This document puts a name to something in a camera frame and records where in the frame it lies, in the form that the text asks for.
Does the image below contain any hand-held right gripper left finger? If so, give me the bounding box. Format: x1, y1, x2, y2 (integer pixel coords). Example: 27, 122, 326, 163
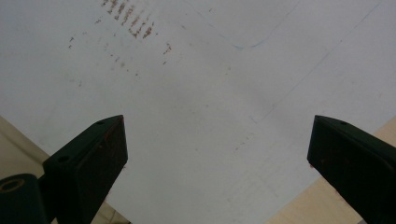
39, 114, 129, 224

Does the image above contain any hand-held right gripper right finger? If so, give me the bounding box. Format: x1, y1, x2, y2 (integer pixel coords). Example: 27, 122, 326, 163
306, 114, 396, 224

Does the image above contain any white mat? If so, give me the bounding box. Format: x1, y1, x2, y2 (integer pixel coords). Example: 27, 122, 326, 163
0, 0, 396, 224

